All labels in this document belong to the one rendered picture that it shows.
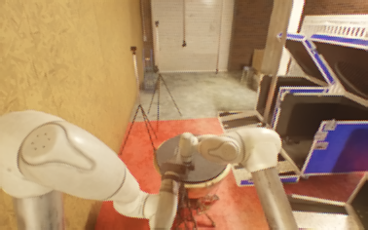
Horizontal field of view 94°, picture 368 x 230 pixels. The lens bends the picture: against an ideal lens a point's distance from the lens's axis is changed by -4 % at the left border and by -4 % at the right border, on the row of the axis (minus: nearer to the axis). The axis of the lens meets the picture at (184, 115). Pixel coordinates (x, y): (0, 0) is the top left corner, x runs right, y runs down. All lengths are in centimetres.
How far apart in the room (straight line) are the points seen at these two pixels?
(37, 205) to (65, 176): 22
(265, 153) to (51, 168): 66
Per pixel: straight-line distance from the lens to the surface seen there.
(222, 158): 68
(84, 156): 34
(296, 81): 437
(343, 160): 298
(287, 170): 283
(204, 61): 772
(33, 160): 34
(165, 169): 93
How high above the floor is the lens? 189
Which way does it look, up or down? 28 degrees down
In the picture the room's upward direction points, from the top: straight up
